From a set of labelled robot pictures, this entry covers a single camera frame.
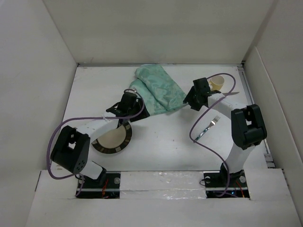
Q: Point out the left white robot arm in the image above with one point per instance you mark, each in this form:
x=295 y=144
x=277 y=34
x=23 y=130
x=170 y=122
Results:
x=69 y=147

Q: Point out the yellow mug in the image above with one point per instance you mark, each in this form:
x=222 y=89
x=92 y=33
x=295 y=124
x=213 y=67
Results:
x=216 y=82

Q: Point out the knife with green handle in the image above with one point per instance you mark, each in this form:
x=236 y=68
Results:
x=230 y=94

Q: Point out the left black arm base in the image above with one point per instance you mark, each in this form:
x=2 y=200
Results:
x=107 y=188

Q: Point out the green patterned cloth placemat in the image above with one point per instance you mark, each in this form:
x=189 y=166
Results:
x=161 y=94

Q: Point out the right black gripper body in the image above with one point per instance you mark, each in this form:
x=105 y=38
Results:
x=191 y=98

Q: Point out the silver fork green handle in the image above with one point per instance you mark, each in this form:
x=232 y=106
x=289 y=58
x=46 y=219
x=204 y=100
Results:
x=212 y=123

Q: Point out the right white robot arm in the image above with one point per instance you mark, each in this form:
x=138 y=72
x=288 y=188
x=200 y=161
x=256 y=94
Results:
x=247 y=125

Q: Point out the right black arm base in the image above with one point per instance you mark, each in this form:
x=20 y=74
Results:
x=221 y=184

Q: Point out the dark rimmed dinner plate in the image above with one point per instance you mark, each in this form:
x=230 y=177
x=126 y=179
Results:
x=115 y=140

